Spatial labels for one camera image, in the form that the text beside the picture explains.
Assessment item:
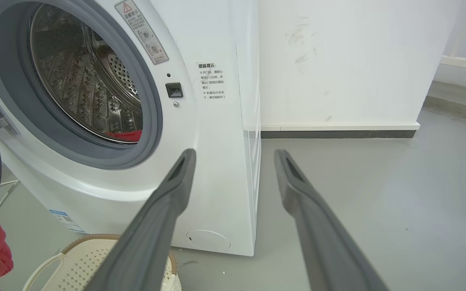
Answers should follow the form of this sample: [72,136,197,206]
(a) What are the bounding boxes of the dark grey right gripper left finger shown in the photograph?
[85,148,197,291]

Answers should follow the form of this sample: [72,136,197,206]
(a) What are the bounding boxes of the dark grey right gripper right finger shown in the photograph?
[274,149,389,291]

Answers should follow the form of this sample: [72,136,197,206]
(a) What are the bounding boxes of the cream perforated laundry basket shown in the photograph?
[22,234,182,291]

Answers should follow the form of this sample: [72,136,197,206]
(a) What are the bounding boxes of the white power cable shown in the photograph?
[0,180,20,217]

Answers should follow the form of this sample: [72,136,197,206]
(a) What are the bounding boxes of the white front-load washing machine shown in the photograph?
[0,0,263,257]

